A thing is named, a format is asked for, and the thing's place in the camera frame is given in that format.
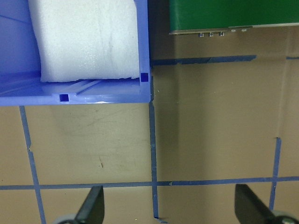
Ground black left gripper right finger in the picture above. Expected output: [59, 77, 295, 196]
[234, 184, 275, 224]

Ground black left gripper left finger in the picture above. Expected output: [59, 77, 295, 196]
[74, 186, 105, 224]

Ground blue left plastic bin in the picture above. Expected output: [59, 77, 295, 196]
[0, 0, 152, 106]

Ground white foam sheet left bin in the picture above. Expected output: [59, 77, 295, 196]
[28, 0, 139, 82]

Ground green conveyor belt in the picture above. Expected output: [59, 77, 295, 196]
[169, 0, 299, 36]

